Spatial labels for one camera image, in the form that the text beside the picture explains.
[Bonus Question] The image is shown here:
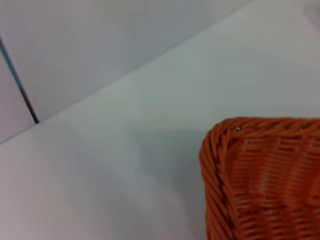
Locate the orange woven wicker basket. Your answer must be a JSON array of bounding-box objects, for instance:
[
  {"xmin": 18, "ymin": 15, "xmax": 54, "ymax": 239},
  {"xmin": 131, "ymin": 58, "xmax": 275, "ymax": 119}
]
[{"xmin": 199, "ymin": 116, "xmax": 320, "ymax": 240}]

